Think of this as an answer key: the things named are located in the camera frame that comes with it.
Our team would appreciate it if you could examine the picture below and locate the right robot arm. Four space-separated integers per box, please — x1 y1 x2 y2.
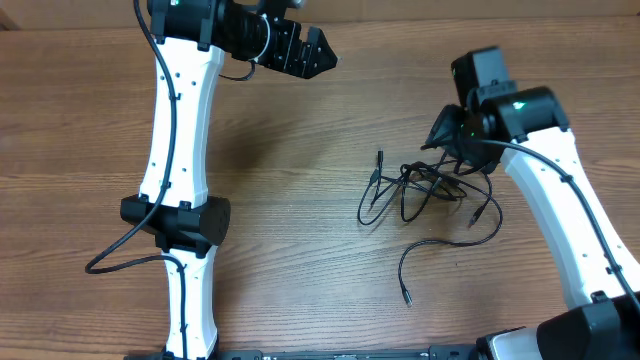
424 87 639 359

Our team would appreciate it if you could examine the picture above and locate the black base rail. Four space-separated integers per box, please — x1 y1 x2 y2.
217 344 488 360

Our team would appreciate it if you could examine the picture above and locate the black micro usb cable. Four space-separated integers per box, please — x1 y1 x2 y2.
397 159 504 308

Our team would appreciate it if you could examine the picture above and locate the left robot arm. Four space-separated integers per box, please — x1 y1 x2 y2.
120 0 338 360

